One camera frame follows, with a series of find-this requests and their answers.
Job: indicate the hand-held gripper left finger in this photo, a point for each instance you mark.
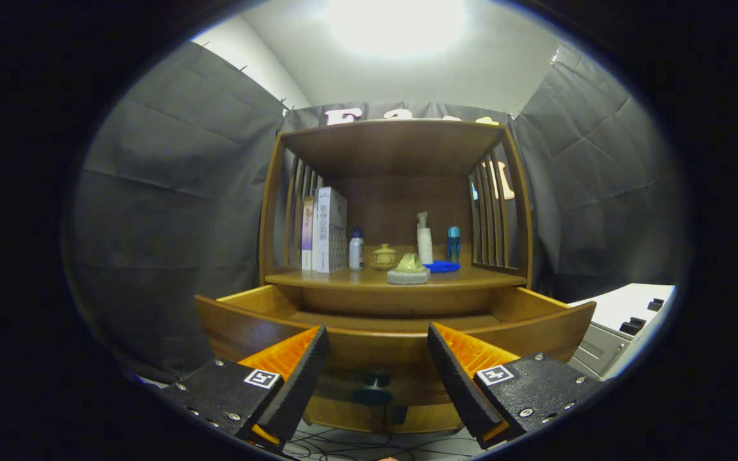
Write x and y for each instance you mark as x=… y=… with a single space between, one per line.
x=302 y=384

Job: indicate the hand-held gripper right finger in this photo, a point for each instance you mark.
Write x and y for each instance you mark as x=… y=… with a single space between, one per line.
x=462 y=384

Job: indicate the black drawer knob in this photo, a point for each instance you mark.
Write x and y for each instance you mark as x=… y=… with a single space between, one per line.
x=372 y=396

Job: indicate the brown wooden drawer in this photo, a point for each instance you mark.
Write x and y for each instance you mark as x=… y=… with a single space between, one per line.
x=375 y=349

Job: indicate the wooden cabinet door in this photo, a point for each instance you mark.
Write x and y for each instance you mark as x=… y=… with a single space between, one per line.
x=343 y=416
x=430 y=419

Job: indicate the brown wooden countertop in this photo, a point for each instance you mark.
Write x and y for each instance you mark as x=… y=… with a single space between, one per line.
x=471 y=276

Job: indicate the white plastic drawer unit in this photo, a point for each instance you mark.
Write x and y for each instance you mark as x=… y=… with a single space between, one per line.
x=619 y=301

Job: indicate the brown wooden cabinet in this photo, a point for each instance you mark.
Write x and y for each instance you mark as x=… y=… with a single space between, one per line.
x=394 y=147

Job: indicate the blue folded cloth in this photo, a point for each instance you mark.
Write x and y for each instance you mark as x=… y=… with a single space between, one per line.
x=446 y=266

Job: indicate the clear blue bottle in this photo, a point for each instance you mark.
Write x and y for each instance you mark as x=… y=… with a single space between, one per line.
x=453 y=246

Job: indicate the white bottle with blue cap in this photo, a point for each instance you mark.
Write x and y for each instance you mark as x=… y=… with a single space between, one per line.
x=356 y=253

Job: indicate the white pump bottle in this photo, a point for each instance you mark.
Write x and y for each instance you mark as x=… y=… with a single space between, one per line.
x=425 y=246

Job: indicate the yellow lidded teacup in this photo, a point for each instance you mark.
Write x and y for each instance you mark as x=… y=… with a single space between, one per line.
x=383 y=258

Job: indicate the thin purple book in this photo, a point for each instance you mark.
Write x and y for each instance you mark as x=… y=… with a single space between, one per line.
x=307 y=234

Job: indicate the thick white book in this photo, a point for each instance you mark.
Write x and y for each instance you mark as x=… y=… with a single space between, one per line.
x=327 y=230

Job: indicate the black plastic block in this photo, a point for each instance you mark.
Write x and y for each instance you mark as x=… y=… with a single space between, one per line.
x=655 y=305
x=632 y=326

